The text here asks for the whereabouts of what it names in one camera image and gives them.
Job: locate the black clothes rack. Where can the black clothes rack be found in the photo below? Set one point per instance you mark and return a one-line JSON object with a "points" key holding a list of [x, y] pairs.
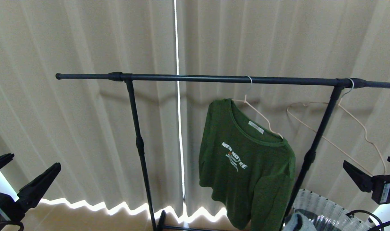
{"points": [[198, 78]]}

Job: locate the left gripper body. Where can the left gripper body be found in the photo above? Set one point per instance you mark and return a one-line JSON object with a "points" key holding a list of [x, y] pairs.
{"points": [[2, 208]]}

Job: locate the white laundry basket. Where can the white laundry basket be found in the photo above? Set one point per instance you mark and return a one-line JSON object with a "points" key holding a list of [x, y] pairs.
{"points": [[326, 205]]}

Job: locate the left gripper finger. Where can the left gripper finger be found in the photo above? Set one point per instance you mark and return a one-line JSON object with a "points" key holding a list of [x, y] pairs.
{"points": [[38, 187], [1, 162]]}

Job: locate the green long-sleeved shirt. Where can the green long-sleeved shirt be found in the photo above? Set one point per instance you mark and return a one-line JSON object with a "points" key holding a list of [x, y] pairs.
{"points": [[246, 186]]}

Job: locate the beige curtain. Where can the beige curtain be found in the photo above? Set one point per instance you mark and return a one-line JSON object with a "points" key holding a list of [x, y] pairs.
{"points": [[70, 128]]}

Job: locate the pink clothes hanger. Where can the pink clothes hanger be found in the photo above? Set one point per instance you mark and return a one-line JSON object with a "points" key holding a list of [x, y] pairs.
{"points": [[245, 98], [352, 160]]}

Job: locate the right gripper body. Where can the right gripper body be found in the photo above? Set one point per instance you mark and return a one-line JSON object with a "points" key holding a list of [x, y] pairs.
{"points": [[387, 189]]}

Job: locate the pale grey shorts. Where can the pale grey shorts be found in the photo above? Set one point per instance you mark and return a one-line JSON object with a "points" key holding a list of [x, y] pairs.
{"points": [[299, 224]]}

